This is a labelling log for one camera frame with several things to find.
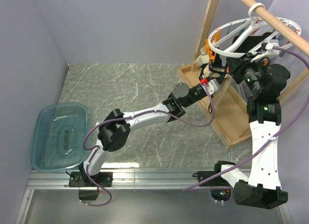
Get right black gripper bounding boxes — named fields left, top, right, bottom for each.
left=226, top=52, right=266, bottom=96

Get beige underwear navy trim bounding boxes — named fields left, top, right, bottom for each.
left=200, top=62, right=232, bottom=108

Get orange clothes peg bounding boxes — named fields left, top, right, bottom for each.
left=208, top=50, right=216, bottom=63
left=205, top=38, right=212, bottom=54

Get white round clip hanger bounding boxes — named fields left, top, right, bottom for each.
left=204, top=2, right=294, bottom=61

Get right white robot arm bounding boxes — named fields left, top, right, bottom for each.
left=198, top=56, right=291, bottom=210

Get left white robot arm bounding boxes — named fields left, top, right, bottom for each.
left=78, top=75, right=225, bottom=187

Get black underwear white waistband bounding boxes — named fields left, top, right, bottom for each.
left=194, top=51, right=225, bottom=71

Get black striped boxer shorts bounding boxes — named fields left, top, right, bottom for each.
left=226, top=32, right=278, bottom=65

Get teal plastic basin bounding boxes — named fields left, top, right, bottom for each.
left=31, top=102, right=88, bottom=172

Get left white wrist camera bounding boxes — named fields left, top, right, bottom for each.
left=200, top=78, right=220, bottom=96

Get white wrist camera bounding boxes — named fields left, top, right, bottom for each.
left=200, top=78, right=220, bottom=96
left=250, top=39, right=280, bottom=62

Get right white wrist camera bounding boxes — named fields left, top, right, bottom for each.
left=250, top=39, right=280, bottom=62

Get wooden drying rack frame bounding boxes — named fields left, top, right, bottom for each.
left=178, top=0, right=309, bottom=147

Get aluminium mounting rail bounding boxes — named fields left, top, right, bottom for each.
left=16, top=168, right=292, bottom=224

